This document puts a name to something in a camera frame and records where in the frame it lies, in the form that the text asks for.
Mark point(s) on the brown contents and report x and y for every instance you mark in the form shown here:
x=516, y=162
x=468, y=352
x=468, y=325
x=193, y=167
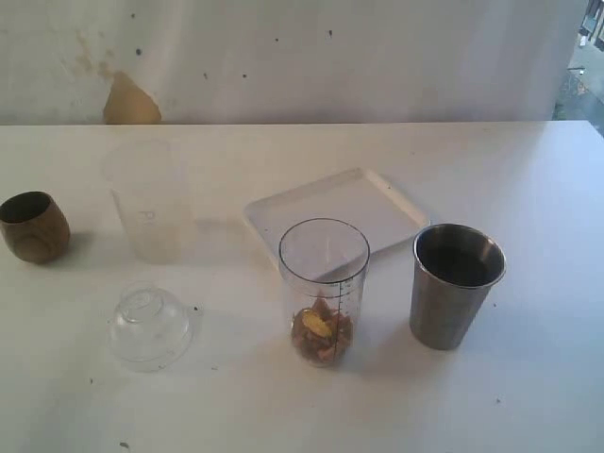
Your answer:
x=321, y=333

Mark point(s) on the clear dome shaker lid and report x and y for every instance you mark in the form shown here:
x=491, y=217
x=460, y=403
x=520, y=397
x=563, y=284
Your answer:
x=149, y=329

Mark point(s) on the brown wooden cup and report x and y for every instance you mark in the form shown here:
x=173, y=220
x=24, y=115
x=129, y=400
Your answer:
x=34, y=228

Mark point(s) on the clear plastic shaker cup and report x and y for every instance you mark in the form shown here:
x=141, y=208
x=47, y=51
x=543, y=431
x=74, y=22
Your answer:
x=323, y=263

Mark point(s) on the white rectangular tray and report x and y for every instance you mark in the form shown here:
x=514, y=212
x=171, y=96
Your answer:
x=362, y=198

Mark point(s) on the translucent white plastic cup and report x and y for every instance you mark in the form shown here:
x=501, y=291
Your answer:
x=150, y=191

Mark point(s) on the stainless steel cup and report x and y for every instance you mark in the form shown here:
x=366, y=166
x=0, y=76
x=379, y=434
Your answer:
x=455, y=267

